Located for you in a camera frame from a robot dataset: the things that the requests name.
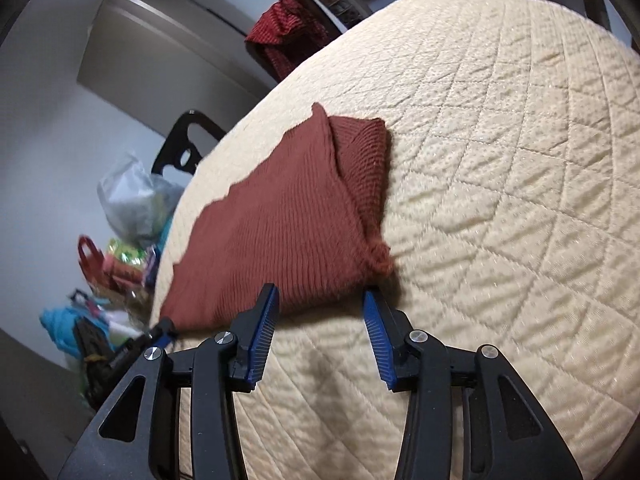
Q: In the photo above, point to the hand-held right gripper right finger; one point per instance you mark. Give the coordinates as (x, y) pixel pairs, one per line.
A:
(377, 340)

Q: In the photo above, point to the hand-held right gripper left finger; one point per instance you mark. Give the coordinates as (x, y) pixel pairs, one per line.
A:
(262, 340)

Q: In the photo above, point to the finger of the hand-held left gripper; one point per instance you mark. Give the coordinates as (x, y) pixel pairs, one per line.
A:
(162, 332)

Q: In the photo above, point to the rust-red knitted sweater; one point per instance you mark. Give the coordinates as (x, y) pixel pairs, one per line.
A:
(280, 210)

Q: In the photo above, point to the light blue cloth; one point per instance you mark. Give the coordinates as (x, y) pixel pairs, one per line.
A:
(55, 330)

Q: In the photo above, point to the red gift bag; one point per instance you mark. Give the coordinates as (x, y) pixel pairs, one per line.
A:
(95, 265)

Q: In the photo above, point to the white plastic bag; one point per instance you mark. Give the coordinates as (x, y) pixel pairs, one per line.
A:
(135, 195)

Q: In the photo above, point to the beige quilted blanket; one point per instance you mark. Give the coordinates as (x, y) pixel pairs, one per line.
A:
(500, 210)

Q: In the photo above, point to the grey sliding door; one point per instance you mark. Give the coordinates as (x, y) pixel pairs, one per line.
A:
(165, 50)

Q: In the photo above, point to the red checked cloth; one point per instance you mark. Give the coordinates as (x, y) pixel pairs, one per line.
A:
(280, 30)

